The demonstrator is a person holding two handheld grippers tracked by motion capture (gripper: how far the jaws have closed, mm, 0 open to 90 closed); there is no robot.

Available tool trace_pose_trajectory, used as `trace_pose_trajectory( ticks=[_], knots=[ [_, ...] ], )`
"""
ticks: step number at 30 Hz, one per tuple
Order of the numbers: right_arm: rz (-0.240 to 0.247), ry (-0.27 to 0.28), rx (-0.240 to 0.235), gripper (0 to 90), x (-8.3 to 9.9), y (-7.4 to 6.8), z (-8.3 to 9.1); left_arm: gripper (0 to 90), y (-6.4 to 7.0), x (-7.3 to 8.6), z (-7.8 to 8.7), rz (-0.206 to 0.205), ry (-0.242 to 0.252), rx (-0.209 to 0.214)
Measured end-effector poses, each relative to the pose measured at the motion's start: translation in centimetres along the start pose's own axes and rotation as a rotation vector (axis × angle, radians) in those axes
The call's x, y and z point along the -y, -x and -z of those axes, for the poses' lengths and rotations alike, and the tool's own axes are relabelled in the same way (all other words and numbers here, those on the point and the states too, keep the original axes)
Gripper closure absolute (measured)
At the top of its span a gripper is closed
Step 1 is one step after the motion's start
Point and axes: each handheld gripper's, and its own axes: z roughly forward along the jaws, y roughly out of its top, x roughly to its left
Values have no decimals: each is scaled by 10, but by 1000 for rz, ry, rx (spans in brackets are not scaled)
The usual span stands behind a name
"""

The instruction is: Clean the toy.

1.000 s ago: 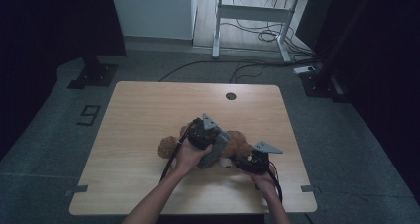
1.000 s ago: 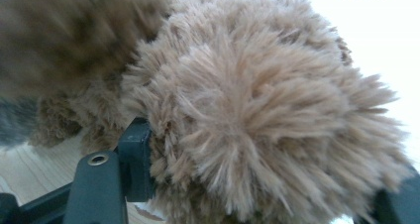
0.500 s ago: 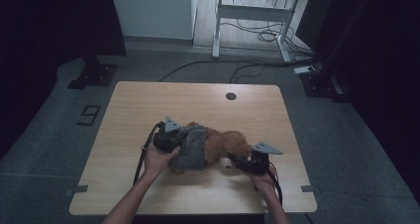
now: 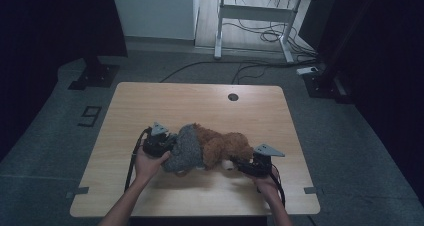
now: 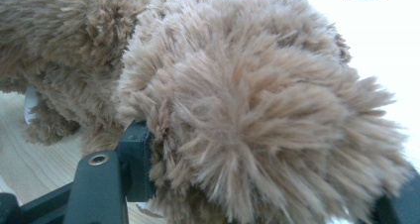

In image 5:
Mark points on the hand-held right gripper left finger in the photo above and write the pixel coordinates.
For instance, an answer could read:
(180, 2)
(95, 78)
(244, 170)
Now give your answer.
(137, 164)

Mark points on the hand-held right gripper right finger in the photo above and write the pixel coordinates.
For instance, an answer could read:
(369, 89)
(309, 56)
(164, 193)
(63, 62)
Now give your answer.
(402, 207)

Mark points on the brown teddy bear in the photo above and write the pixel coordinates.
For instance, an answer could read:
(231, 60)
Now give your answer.
(237, 101)

